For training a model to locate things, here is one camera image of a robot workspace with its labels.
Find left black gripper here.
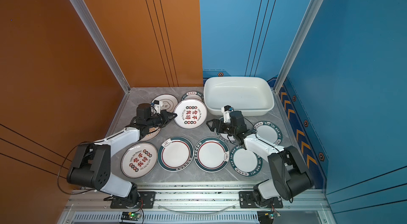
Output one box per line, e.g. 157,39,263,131
146,110,177,130

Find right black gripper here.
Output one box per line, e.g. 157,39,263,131
206,119,237,137

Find green red rim plate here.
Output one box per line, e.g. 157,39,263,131
215,117,238,146
194,137,230,173
158,137,194,172

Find white plate red characters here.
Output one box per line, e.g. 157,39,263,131
174,99,208,129

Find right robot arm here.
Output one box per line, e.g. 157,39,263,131
206,106,314,207

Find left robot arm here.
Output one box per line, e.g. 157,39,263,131
66,101,177,208

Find white plastic bin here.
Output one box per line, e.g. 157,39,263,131
203,76,275,117

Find white plate brown flower outline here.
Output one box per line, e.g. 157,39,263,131
151,94,178,113

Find plate with orange sunburst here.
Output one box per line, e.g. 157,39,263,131
140,127,161,141

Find small green rim text plate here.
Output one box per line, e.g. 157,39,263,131
181,91,204,102

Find green rim text plate front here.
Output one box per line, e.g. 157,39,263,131
230,146,263,177

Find large plate red characters circles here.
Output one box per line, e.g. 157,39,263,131
121,142,158,178

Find left green circuit board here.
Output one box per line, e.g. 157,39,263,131
120,211,143,224

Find right circuit board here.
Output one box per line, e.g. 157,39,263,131
257,211,281,224

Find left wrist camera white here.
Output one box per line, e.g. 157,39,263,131
151,100,166,114

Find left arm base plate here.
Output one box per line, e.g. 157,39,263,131
110,191,156,210

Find aluminium rail frame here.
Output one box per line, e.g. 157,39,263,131
59,182,335,224

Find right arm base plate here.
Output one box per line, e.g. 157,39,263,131
238,191,283,209

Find left aluminium corner post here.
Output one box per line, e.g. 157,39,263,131
51,0,131,93

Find aluminium corner post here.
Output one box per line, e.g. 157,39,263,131
51,0,131,93
273,0,338,93

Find right aluminium corner post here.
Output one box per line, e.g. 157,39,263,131
273,0,338,93

